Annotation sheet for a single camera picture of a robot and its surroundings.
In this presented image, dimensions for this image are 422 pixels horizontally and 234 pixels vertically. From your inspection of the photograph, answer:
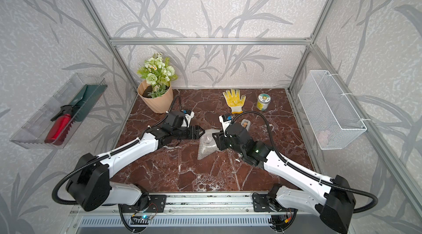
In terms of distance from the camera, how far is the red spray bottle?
1.86 ft

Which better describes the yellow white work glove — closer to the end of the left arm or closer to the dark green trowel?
the end of the left arm

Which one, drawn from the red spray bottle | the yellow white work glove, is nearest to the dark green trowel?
the red spray bottle

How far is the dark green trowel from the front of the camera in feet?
2.11

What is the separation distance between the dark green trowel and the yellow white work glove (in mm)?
722
